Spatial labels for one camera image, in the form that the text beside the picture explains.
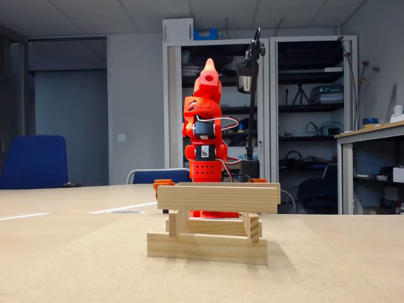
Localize grey metal shelf cabinet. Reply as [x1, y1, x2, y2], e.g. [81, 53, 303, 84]
[270, 35, 359, 215]
[162, 37, 271, 187]

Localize blue plastic box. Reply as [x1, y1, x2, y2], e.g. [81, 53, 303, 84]
[193, 27, 220, 41]

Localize white box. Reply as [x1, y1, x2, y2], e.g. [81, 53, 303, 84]
[162, 18, 194, 42]

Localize black gooseneck stand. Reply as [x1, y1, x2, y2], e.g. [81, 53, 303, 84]
[235, 27, 266, 184]

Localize black flexible mini tripod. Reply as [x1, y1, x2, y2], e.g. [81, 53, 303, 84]
[292, 83, 311, 106]

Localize stack of books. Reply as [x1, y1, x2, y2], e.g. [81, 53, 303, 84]
[309, 84, 345, 105]

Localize black office chair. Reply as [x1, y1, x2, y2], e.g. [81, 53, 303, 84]
[280, 189, 297, 215]

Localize dark grey office chair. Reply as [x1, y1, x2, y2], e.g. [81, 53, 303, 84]
[296, 163, 339, 211]

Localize metal coat stand wooden knobs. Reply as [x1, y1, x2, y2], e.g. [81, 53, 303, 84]
[336, 35, 381, 131]

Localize grey desk with wooden top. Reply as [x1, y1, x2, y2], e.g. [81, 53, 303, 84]
[334, 119, 404, 215]

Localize blue office chair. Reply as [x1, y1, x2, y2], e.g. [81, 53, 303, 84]
[0, 134, 69, 190]

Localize black cable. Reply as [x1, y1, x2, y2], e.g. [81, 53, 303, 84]
[232, 173, 256, 184]

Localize blue chair with grey frame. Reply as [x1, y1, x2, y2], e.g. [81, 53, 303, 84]
[126, 168, 192, 186]

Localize grey cable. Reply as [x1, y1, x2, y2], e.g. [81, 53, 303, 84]
[280, 188, 297, 215]

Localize brown fibreboard base plate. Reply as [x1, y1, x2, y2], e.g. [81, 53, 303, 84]
[0, 214, 404, 303]

